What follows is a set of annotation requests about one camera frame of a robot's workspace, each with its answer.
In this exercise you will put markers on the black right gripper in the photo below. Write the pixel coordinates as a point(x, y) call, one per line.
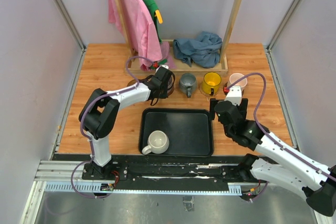
point(242, 107)

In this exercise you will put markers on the grey ceramic mug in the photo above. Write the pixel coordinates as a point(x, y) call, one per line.
point(187, 84)

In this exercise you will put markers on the black baking tray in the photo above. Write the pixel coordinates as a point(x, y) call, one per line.
point(189, 130)

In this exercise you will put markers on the purple translucent cup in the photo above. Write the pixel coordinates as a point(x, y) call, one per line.
point(171, 81)

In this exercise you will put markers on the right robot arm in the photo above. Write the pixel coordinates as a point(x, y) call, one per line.
point(293, 171)

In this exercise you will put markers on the woven rattan coaster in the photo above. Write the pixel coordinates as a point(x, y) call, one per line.
point(212, 93)

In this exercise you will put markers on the blue crumpled cloth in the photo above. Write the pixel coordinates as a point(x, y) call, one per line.
point(203, 50)

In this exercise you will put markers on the brown round coaster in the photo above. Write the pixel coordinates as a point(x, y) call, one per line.
point(132, 83)
point(225, 91)
point(170, 93)

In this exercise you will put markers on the pink shirt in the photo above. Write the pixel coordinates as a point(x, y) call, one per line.
point(139, 30)

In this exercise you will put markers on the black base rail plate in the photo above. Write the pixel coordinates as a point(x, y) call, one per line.
point(160, 173)

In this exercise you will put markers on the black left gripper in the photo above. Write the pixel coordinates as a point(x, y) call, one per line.
point(164, 95)

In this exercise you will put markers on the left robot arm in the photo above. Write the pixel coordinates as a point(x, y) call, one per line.
point(99, 114)

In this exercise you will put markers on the white ceramic mug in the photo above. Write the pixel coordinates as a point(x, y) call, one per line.
point(158, 143)

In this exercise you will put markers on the wooden clothes rack frame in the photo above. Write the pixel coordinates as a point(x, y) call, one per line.
point(221, 67)

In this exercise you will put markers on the yellow mug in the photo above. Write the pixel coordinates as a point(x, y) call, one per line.
point(211, 80)

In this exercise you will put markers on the green garment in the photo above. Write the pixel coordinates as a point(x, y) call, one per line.
point(155, 19)

